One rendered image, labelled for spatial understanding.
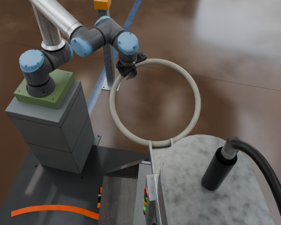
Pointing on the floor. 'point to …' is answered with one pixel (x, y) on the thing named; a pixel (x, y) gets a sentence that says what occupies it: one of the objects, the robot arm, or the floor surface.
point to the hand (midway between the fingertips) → (130, 72)
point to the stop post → (110, 77)
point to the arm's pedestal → (57, 130)
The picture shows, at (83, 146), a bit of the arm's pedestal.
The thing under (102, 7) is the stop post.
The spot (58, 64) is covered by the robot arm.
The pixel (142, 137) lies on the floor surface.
